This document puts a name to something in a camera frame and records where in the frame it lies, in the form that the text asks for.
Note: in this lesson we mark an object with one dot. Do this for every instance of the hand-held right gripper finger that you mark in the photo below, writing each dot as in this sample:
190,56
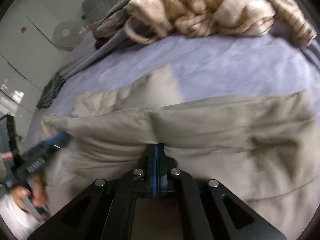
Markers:
153,175
160,175

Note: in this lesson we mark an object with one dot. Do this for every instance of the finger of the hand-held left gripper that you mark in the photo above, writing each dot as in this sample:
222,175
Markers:
57,142

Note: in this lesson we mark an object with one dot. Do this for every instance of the beige puffer jacket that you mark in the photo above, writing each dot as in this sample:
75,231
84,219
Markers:
225,142

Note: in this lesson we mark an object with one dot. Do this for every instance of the person's left hand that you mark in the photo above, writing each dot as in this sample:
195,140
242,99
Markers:
17,192

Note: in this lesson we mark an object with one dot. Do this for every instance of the black framed panel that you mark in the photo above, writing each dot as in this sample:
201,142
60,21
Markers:
8,132

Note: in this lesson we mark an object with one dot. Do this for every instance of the folded dark green jeans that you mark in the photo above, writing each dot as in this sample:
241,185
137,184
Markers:
50,92

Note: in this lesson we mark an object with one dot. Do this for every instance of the white wardrobe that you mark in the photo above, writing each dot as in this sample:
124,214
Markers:
25,55

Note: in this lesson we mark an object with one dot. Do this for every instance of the white electric fan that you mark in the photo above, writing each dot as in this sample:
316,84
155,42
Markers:
65,32

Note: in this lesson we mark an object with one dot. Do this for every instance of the bed with purple cover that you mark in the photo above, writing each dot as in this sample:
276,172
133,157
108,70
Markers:
200,67

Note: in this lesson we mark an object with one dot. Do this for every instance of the red wardrobe sticker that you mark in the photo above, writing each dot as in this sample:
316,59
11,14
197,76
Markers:
23,29

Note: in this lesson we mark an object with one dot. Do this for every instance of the olive brown garment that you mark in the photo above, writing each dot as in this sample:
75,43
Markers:
110,27

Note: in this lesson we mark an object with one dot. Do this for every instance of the grey quilted headboard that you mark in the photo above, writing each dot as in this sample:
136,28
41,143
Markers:
107,0

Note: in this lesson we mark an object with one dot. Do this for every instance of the cream striped robe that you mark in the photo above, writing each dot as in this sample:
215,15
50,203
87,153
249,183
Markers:
212,12

